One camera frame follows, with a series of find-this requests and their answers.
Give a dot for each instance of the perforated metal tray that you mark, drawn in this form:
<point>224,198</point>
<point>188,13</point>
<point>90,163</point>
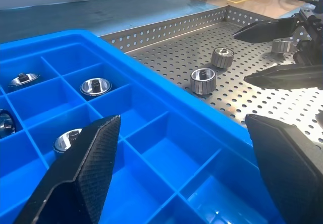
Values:
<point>176,52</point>

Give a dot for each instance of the blue compartment tray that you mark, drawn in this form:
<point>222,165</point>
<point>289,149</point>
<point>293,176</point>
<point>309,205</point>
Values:
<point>156,103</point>

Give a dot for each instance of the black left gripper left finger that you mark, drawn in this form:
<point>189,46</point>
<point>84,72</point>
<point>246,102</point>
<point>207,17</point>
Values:
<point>93,173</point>

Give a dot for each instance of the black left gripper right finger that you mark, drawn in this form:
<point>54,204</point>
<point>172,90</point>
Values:
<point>290,171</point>

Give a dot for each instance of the metal nut held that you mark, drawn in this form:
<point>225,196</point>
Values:
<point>280,46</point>

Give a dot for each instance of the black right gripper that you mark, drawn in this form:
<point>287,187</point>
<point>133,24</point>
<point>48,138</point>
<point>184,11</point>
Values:
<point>315,32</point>

